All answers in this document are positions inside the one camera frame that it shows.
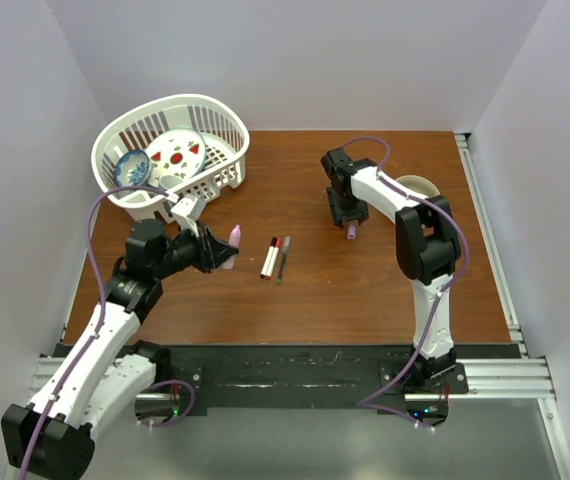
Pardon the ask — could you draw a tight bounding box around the white plastic dish basket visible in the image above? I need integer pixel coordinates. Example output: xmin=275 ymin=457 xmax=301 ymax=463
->
xmin=90 ymin=94 xmax=250 ymax=203

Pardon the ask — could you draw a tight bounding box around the beige ceramic bowl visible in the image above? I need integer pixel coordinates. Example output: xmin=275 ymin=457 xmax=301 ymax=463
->
xmin=396 ymin=175 xmax=441 ymax=201

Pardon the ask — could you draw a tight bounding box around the green gel pen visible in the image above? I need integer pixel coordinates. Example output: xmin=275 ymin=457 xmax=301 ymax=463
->
xmin=276 ymin=247 xmax=289 ymax=285

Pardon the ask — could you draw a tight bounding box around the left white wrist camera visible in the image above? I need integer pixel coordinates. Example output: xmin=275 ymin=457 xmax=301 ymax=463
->
xmin=170 ymin=194 xmax=206 ymax=238

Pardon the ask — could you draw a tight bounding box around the blue patterned bowl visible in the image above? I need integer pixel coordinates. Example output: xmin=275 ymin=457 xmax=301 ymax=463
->
xmin=113 ymin=149 xmax=152 ymax=187

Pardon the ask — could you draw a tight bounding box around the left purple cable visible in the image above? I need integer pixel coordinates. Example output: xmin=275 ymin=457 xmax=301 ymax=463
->
xmin=17 ymin=185 xmax=181 ymax=480

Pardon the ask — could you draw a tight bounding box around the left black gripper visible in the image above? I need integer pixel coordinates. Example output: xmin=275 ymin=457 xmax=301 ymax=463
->
xmin=152 ymin=219 xmax=238 ymax=280

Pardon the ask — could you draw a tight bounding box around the white black marker pen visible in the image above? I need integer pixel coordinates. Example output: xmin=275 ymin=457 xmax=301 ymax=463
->
xmin=260 ymin=240 xmax=277 ymax=278

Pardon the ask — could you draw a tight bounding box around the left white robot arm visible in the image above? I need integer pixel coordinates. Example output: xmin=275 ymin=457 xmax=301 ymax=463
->
xmin=1 ymin=220 xmax=239 ymax=479

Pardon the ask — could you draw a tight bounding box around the aluminium frame rail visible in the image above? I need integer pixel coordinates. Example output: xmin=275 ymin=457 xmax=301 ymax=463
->
xmin=405 ymin=358 xmax=556 ymax=401

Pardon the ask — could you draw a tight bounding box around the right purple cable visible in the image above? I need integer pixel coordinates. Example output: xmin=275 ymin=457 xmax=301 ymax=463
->
xmin=340 ymin=137 xmax=471 ymax=416

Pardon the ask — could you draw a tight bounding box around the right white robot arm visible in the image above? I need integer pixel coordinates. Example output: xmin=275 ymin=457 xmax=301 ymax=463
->
xmin=321 ymin=148 xmax=467 ymax=393

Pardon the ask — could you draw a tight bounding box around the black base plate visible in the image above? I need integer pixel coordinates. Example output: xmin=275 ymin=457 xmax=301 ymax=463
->
xmin=99 ymin=343 xmax=466 ymax=416

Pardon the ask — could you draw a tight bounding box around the white cup in basket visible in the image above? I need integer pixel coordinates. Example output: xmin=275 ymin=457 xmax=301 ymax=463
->
xmin=158 ymin=175 xmax=182 ymax=192

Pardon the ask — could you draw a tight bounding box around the purple highlighter cap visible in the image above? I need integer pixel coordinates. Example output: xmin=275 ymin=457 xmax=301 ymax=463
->
xmin=347 ymin=225 xmax=357 ymax=240

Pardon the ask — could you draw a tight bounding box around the pink highlighter pen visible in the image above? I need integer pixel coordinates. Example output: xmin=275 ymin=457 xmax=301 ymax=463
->
xmin=222 ymin=224 xmax=242 ymax=270

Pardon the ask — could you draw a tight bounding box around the white red marker pen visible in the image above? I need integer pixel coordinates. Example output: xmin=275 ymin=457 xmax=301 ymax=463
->
xmin=265 ymin=248 xmax=281 ymax=280

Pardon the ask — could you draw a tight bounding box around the purple cable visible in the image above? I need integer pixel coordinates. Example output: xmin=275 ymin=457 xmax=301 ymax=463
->
xmin=17 ymin=185 xmax=181 ymax=480
xmin=340 ymin=137 xmax=471 ymax=416

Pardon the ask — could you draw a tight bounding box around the white plate with fruit pattern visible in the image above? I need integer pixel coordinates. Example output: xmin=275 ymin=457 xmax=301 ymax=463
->
xmin=145 ymin=128 xmax=206 ymax=184

